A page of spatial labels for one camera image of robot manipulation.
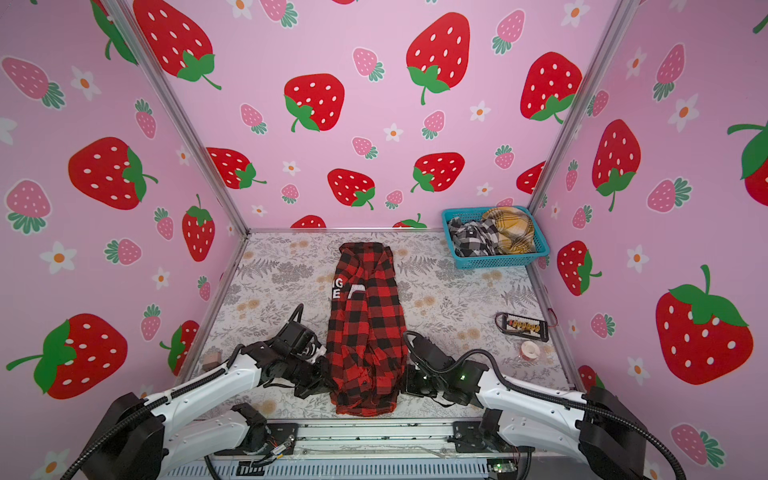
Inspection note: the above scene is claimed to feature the black white plaid shirt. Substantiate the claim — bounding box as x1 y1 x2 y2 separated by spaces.
447 217 500 258

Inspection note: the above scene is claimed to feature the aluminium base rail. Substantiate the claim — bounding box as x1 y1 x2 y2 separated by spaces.
125 416 631 480

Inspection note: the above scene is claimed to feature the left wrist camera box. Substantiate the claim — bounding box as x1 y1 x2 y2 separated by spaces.
273 321 321 361

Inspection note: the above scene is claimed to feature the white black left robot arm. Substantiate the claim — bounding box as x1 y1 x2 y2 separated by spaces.
63 305 332 479

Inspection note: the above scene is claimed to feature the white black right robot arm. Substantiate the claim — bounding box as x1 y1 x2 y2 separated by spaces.
403 330 686 479

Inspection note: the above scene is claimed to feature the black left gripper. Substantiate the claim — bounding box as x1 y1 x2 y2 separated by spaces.
287 354 344 395

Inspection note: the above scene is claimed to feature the yellow plaid shirt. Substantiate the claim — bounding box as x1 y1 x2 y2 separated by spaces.
482 206 536 255

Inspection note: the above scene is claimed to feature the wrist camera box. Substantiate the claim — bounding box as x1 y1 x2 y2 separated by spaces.
273 321 321 361
409 335 456 373

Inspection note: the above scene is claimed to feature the teal plastic laundry basket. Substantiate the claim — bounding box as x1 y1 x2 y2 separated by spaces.
442 206 550 269

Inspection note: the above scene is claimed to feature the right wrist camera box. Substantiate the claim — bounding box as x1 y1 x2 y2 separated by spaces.
409 335 456 373

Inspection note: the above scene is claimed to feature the red black plaid shirt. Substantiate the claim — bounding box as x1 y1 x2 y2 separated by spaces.
326 242 408 417

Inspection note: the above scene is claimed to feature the small brown block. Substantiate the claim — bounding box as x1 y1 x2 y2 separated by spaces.
201 352 222 372

